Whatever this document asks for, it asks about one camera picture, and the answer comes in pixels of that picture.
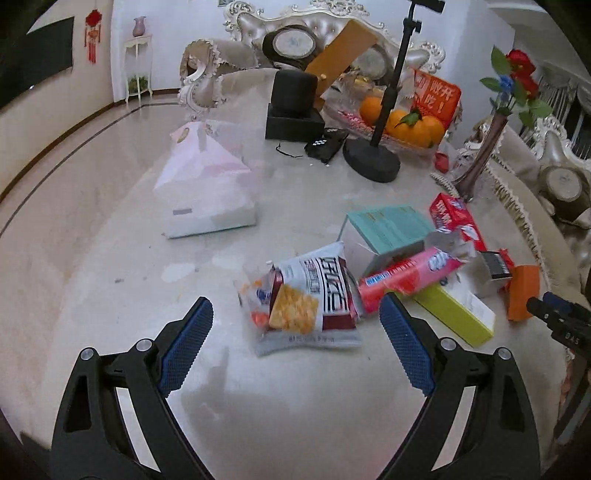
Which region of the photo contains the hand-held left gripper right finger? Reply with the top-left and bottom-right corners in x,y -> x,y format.
379,292 -> 541,480

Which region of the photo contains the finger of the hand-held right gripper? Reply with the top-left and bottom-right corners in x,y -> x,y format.
543,292 -> 579,318
526,298 -> 556,326

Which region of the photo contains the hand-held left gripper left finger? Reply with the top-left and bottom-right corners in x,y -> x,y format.
50,296 -> 215,480

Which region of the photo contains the white cracker snack bag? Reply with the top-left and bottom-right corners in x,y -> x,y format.
235,241 -> 363,357

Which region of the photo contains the teal cardboard box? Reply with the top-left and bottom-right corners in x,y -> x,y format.
339,205 -> 437,278

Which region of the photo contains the orange cardboard box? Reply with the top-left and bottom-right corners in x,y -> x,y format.
507,265 -> 541,321

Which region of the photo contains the pale yellow cardboard box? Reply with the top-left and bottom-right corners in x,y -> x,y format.
412,272 -> 496,348

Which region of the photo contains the small grey barcode box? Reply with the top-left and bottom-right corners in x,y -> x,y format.
475,249 -> 514,296

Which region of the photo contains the red white biscuit packet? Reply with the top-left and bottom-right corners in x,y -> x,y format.
358,247 -> 465,315

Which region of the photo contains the ornate beige corner sofa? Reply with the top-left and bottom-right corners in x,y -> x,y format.
455,60 -> 591,352

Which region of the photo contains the round patterned cushion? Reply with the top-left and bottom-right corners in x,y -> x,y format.
263,25 -> 317,70
538,164 -> 591,222
344,46 -> 393,86

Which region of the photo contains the red white snack packet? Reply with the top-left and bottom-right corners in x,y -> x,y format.
429,193 -> 488,252

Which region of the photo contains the white tissue bag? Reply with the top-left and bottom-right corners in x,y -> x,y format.
153,121 -> 257,240

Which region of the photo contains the tall purple glass vase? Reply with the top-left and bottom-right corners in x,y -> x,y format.
452,113 -> 509,204

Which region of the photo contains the black tripod stand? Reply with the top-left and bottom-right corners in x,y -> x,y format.
343,0 -> 446,183

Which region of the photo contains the beige curtain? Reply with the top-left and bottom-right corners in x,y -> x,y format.
540,65 -> 591,139

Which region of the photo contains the black remote control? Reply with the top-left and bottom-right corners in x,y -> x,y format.
304,128 -> 350,163

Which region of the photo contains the clear glass fruit tray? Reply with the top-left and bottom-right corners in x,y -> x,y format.
323,78 -> 444,151

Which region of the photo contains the artificial flower bouquet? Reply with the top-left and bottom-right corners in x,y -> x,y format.
480,46 -> 552,127

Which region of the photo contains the flat black box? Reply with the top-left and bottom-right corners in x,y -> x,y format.
264,104 -> 326,143

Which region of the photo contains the red card with characters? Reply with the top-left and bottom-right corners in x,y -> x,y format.
411,69 -> 462,134

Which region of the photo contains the ornate cream sofa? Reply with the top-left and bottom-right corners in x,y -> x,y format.
178,0 -> 446,112

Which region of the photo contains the white side stand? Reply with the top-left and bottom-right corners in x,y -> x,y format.
123,34 -> 154,100

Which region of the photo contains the wall television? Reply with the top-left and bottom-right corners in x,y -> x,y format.
0,16 -> 75,112

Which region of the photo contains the red knot wall ornament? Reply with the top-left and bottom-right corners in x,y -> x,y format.
84,10 -> 103,64

